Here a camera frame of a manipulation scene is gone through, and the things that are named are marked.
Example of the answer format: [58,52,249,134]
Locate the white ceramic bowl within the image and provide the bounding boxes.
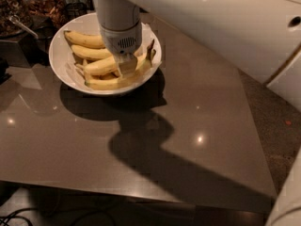
[48,12,163,97]

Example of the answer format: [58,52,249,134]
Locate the black floor cables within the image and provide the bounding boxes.
[0,201,123,226]

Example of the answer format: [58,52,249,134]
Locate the black mesh cup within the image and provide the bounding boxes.
[65,2,87,21]

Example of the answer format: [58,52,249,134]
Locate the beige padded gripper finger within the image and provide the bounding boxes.
[114,53,137,76]

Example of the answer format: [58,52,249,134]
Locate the glass jar with snacks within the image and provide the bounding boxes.
[0,0,33,38]

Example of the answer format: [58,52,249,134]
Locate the white paper liner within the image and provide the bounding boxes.
[64,22,163,89]

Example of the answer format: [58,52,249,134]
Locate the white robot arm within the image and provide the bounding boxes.
[95,0,301,109]

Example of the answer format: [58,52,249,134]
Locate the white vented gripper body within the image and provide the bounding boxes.
[100,22,142,56]

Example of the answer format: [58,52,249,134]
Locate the bottom small yellow banana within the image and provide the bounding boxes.
[100,73,117,80]

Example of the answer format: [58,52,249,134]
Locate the large front yellow banana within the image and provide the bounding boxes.
[84,40,156,90]

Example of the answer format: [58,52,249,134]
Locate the top yellow banana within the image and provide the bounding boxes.
[63,30,105,49]

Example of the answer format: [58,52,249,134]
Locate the metal scoop spoon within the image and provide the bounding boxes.
[9,15,39,40]

